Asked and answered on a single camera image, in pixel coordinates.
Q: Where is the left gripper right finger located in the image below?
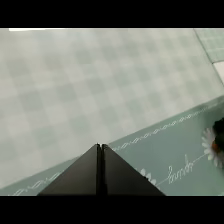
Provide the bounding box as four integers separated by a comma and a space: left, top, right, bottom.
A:
100, 143, 166, 197

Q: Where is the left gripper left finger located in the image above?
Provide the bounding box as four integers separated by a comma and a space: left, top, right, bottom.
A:
37, 143, 101, 197

